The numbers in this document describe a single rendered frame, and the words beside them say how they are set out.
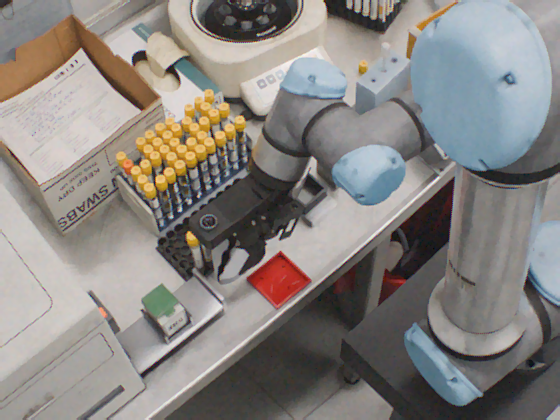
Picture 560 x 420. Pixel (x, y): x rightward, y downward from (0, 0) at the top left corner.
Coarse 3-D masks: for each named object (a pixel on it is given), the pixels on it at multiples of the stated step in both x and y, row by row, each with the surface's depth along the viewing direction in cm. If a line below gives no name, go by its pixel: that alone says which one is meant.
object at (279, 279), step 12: (264, 264) 120; (276, 264) 121; (288, 264) 121; (252, 276) 119; (264, 276) 120; (276, 276) 120; (288, 276) 120; (300, 276) 120; (264, 288) 119; (276, 288) 119; (288, 288) 119; (300, 288) 118; (276, 300) 118; (288, 300) 118
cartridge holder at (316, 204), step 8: (312, 176) 125; (304, 184) 127; (312, 184) 126; (320, 184) 124; (304, 192) 126; (312, 192) 126; (320, 192) 123; (296, 200) 123; (304, 200) 125; (312, 200) 122; (320, 200) 124; (328, 200) 125; (296, 208) 124; (304, 208) 122; (312, 208) 124; (320, 208) 124; (328, 208) 124; (304, 216) 124; (312, 216) 123; (320, 216) 124; (312, 224) 123
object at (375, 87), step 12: (396, 60) 129; (408, 60) 129; (372, 72) 127; (384, 72) 127; (396, 72) 127; (408, 72) 131; (360, 84) 126; (372, 84) 126; (384, 84) 126; (396, 84) 130; (360, 96) 129; (372, 96) 126; (384, 96) 128; (360, 108) 131; (372, 108) 129
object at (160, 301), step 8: (160, 288) 107; (152, 296) 107; (160, 296) 107; (168, 296) 107; (152, 304) 106; (160, 304) 106; (168, 304) 106; (176, 304) 106; (152, 312) 106; (160, 312) 106; (168, 312) 106
